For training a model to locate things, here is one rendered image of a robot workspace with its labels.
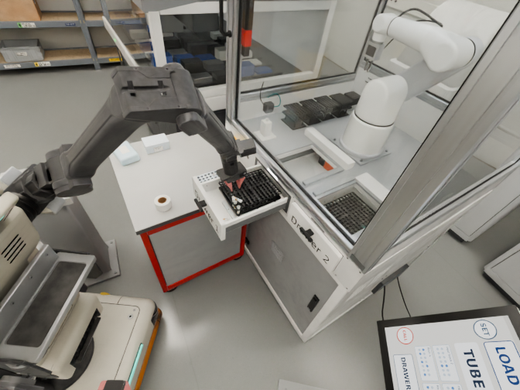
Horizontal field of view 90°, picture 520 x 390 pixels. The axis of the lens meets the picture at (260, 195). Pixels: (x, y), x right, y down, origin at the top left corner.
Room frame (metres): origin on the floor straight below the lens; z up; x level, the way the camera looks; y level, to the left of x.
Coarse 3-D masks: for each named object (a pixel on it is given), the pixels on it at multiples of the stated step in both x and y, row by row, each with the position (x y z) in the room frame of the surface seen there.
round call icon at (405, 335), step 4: (396, 328) 0.26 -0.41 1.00; (400, 328) 0.26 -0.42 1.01; (404, 328) 0.26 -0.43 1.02; (408, 328) 0.26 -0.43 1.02; (396, 332) 0.25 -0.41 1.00; (400, 332) 0.25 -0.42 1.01; (404, 332) 0.25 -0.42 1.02; (408, 332) 0.25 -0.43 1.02; (412, 332) 0.25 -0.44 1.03; (396, 336) 0.24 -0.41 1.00; (400, 336) 0.24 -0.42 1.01; (404, 336) 0.24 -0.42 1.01; (408, 336) 0.24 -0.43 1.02; (412, 336) 0.24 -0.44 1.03; (400, 340) 0.23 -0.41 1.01; (404, 340) 0.23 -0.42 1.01; (408, 340) 0.23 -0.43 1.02; (412, 340) 0.23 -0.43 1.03; (400, 344) 0.22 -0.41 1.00; (404, 344) 0.22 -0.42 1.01; (408, 344) 0.22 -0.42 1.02
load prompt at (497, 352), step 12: (492, 348) 0.20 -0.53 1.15; (504, 348) 0.19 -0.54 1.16; (516, 348) 0.19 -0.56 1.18; (492, 360) 0.18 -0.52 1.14; (504, 360) 0.17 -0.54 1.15; (516, 360) 0.17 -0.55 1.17; (504, 372) 0.15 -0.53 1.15; (516, 372) 0.15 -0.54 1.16; (504, 384) 0.13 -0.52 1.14; (516, 384) 0.13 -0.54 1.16
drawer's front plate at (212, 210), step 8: (200, 184) 0.75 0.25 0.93; (200, 192) 0.71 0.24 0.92; (200, 200) 0.72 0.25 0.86; (208, 200) 0.67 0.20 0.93; (208, 208) 0.65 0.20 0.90; (216, 208) 0.64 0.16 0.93; (216, 216) 0.60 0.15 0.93; (216, 224) 0.60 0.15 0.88; (224, 224) 0.57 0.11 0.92; (224, 232) 0.57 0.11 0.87
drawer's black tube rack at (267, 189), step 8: (256, 176) 0.88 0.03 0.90; (264, 176) 0.89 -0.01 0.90; (224, 184) 0.80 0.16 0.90; (232, 184) 0.81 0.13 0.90; (248, 184) 0.82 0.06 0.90; (256, 184) 0.83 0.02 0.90; (264, 184) 0.87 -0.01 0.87; (232, 192) 0.79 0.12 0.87; (240, 192) 0.77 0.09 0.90; (248, 192) 0.77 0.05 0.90; (256, 192) 0.79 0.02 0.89; (264, 192) 0.79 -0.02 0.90; (272, 192) 0.79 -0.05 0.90; (280, 192) 0.80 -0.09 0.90; (248, 200) 0.73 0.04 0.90; (256, 200) 0.74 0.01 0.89; (264, 200) 0.76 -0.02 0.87; (272, 200) 0.77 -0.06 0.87; (232, 208) 0.70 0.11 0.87; (248, 208) 0.71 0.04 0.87
